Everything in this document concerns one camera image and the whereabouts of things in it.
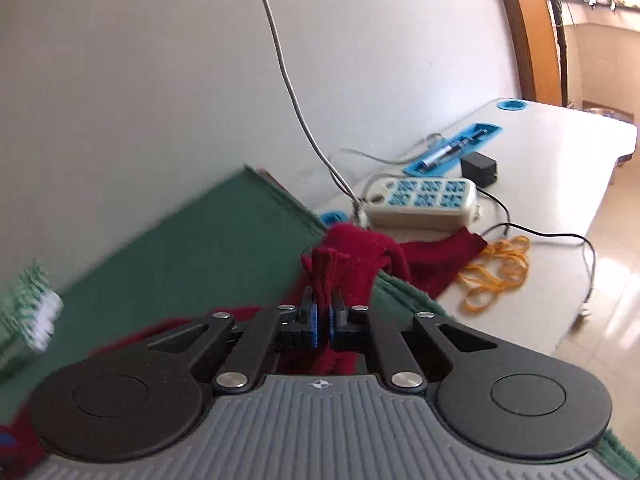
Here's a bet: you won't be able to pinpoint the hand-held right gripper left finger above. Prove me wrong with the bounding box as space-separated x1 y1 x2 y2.
146 285 323 394

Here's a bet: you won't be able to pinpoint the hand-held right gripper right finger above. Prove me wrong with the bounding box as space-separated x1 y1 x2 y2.
327 292 499 391

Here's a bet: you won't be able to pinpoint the dark red knit sweater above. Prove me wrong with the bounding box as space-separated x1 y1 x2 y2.
0 224 489 480

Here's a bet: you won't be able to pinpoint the green white striped folded clothes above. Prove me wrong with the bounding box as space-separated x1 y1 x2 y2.
0 259 65 357

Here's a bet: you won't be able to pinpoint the green table mat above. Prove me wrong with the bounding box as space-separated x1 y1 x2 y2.
0 164 638 480

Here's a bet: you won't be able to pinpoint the white blue power strip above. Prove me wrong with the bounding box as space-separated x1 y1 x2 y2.
356 175 482 230

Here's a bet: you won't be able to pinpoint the orange rubber bands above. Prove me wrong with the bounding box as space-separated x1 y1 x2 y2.
458 235 531 312

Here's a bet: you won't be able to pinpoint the black silver pen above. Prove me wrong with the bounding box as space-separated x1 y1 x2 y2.
419 129 489 172

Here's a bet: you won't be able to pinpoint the black power adapter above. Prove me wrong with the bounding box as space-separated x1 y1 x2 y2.
460 152 499 189

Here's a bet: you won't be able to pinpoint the blue pen tray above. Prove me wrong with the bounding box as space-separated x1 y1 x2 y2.
403 122 505 177

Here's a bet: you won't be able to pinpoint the thin grey wire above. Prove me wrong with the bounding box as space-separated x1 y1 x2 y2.
340 132 446 165

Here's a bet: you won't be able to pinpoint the black adapter cable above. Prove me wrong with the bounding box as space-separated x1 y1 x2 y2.
474 186 599 319

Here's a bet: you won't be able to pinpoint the grey power cable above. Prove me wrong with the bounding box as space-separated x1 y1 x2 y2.
248 0 367 222

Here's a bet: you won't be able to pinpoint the wooden door frame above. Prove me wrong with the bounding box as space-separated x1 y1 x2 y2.
491 0 567 107

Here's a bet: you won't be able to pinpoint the dark hanging cable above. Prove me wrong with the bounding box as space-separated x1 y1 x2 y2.
544 0 572 107

